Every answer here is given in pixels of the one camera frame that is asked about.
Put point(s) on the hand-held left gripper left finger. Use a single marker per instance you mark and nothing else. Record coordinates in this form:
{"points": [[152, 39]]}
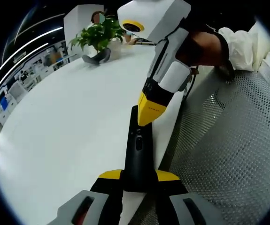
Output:
{"points": [[78, 208]]}

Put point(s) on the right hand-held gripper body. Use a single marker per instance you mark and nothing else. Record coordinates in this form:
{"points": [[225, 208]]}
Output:
{"points": [[163, 21]]}

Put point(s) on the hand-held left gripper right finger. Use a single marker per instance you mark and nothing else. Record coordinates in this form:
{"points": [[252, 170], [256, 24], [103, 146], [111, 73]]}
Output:
{"points": [[186, 208]]}

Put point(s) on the black remote control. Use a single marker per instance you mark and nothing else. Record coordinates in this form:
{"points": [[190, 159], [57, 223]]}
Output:
{"points": [[139, 159]]}

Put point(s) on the person's right hand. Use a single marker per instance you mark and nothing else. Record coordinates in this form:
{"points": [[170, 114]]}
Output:
{"points": [[202, 49]]}

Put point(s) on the white plant pot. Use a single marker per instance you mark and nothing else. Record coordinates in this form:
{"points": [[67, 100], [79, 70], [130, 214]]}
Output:
{"points": [[119, 50]]}

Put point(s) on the green potted plant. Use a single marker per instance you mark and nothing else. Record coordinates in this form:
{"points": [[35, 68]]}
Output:
{"points": [[97, 35]]}

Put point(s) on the dark headset goggles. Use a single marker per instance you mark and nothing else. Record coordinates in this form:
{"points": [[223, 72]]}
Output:
{"points": [[97, 58]]}

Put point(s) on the grey mesh chair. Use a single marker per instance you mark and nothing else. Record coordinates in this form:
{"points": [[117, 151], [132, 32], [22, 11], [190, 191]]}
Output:
{"points": [[231, 145]]}

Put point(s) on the white square pillar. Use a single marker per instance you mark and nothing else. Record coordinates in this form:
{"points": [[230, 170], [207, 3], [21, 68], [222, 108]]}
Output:
{"points": [[76, 23]]}

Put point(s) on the ceiling light strips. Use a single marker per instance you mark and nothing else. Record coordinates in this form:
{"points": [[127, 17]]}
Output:
{"points": [[55, 30]]}

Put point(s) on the white cabinet row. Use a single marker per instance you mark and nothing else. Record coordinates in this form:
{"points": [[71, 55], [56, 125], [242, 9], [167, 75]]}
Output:
{"points": [[31, 77]]}

